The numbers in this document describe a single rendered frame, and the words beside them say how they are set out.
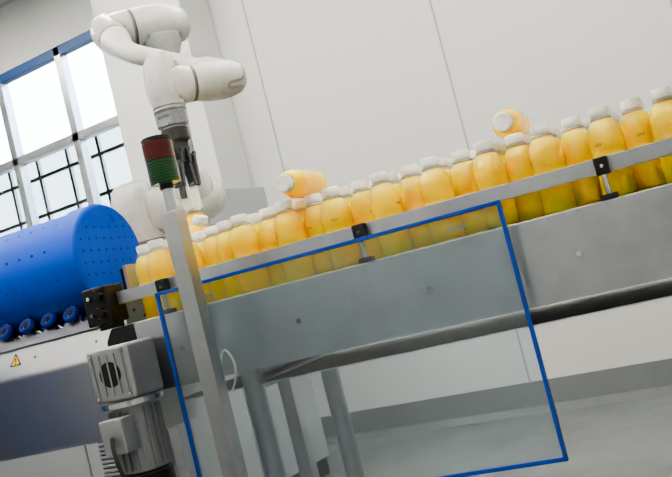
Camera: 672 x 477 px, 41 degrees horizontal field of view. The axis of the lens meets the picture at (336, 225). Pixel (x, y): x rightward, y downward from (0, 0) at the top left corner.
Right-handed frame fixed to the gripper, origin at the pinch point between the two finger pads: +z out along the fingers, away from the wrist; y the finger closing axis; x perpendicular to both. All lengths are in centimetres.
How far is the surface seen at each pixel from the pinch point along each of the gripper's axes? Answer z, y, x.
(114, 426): 50, 56, 3
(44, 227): -0.4, 26.0, -29.1
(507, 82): -48, -251, 47
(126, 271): 16.1, 21.5, -10.4
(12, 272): 9.1, 31.0, -38.2
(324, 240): 23, 37, 52
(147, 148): -4, 56, 27
